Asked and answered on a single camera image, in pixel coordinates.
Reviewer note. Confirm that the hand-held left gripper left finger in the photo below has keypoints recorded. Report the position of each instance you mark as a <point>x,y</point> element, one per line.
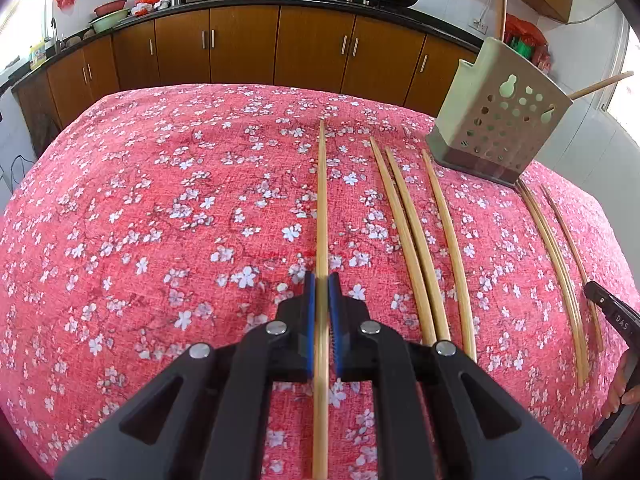
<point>310,320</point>

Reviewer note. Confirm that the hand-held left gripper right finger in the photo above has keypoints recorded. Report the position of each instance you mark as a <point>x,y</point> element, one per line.
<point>334,320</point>

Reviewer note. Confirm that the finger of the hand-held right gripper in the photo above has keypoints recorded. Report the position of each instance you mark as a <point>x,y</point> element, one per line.
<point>597,296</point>

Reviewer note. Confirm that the beige perforated chopstick holder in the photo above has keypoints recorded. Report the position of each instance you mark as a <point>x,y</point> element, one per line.
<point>500,110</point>

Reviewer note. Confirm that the person's right hand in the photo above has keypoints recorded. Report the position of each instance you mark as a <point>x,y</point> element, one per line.
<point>617,395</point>

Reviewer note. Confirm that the bright window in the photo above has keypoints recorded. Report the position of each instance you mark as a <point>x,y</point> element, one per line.
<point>620,50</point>
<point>20,5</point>

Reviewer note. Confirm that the wooden base kitchen cabinets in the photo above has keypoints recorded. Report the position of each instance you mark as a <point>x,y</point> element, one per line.
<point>240,45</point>

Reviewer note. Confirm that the black kitchen countertop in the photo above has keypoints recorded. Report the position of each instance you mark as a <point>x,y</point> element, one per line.
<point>225,4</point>

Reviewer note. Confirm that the red and white plastic bag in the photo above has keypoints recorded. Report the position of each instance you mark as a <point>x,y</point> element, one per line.
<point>149,4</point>

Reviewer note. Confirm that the green basin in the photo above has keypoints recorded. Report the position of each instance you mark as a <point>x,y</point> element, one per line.
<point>107,22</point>

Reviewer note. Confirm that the red basin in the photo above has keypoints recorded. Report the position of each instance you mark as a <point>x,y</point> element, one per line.
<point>111,8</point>

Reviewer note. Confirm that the yellow bottle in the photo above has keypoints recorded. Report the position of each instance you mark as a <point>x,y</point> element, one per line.
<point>37,56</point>

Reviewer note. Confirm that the metal faucet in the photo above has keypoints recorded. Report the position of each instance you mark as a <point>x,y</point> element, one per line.
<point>56,35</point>

